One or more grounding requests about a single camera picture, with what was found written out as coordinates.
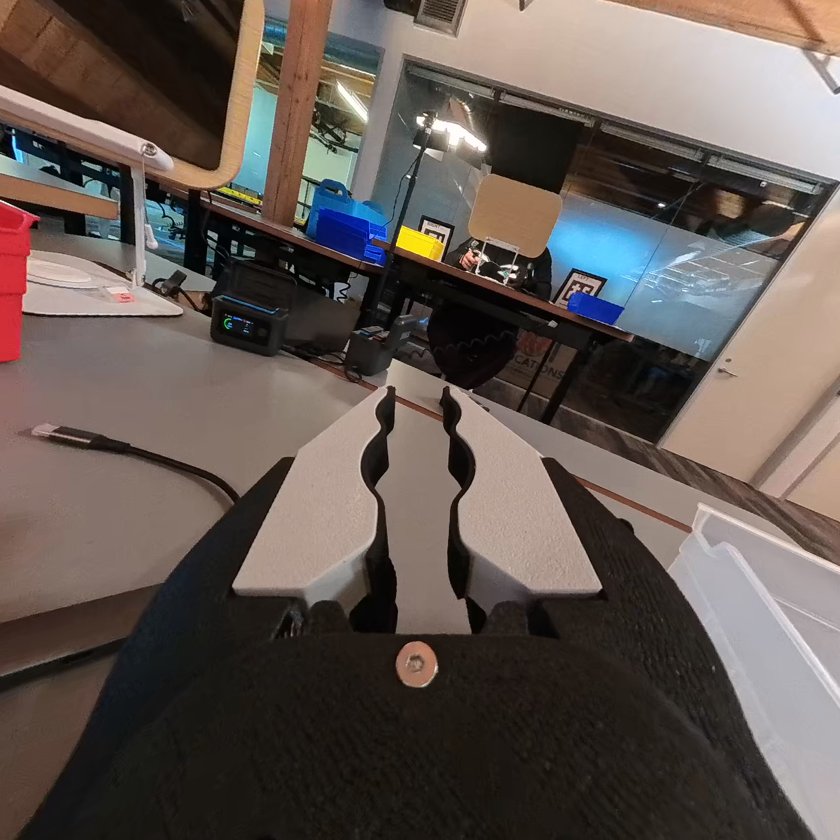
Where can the clear plastic organiser box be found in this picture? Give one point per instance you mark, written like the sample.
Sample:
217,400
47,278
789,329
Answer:
774,623

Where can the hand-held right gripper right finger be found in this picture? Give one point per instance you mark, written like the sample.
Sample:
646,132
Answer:
518,525

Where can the black square panel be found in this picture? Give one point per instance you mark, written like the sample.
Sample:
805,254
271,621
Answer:
538,148

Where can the white door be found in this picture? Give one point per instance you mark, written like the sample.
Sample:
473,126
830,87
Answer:
774,367
814,472

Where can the fiducial tag sign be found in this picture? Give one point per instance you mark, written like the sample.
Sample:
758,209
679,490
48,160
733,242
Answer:
436,233
581,285

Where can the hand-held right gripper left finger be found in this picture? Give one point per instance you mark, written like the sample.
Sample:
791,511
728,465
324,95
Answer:
315,525

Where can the black multi-port charger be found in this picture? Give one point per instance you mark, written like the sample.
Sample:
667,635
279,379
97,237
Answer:
374,348

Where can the blue plastic bin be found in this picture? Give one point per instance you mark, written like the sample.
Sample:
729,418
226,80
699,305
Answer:
331,197
594,308
344,236

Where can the yellow plastic bin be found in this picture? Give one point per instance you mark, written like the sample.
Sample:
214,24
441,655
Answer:
420,244

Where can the white stand pole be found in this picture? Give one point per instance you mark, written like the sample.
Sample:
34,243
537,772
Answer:
79,128

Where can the wooden post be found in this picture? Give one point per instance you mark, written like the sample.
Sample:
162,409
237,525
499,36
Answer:
298,111

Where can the wooden desk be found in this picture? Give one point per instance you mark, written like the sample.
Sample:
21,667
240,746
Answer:
275,229
512,295

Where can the cardboard box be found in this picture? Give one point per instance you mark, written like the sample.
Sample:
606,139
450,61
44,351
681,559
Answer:
541,367

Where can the red plastic bin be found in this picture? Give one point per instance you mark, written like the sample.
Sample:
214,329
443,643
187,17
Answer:
13,282

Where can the black light stand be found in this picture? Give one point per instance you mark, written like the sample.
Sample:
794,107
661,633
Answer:
400,216

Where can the black power station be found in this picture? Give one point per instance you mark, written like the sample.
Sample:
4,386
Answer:
253,315

